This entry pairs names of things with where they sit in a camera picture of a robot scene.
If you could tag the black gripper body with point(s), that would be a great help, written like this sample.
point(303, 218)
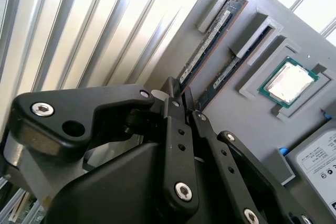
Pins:
point(118, 187)

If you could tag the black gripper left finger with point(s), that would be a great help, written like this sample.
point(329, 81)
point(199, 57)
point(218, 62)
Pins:
point(52, 119)

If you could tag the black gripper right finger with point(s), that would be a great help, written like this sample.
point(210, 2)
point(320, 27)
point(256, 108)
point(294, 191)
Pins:
point(225, 169)

